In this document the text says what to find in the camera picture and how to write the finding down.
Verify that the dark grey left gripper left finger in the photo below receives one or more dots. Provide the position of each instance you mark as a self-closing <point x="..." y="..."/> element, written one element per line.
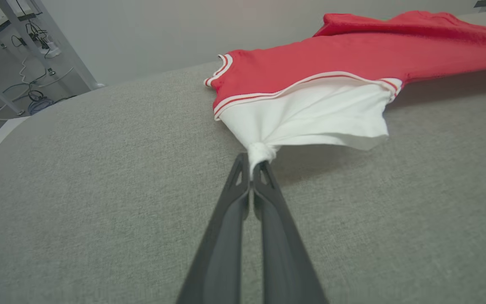
<point x="222" y="253"/>

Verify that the grey fabric sofa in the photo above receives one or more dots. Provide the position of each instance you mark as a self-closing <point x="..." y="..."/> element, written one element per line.
<point x="99" y="211"/>

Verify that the white power strip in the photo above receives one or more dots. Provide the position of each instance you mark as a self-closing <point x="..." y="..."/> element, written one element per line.
<point x="52" y="51"/>

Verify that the red and white garment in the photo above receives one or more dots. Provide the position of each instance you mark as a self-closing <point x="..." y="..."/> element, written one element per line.
<point x="331" y="63"/>

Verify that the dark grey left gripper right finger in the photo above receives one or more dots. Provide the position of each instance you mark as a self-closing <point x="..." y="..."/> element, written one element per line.
<point x="285" y="261"/>

